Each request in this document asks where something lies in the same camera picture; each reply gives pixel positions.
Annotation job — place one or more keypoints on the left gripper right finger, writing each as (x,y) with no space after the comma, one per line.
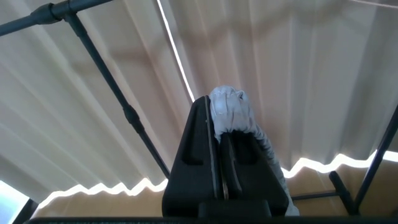
(258,186)

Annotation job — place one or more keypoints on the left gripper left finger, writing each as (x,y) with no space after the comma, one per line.
(189,186)

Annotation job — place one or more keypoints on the pale grey shorts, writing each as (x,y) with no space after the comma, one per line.
(230,112)

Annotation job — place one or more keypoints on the black clothes rack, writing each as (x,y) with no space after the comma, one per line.
(130,113)

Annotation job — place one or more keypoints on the window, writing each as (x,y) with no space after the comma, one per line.
(9,202)

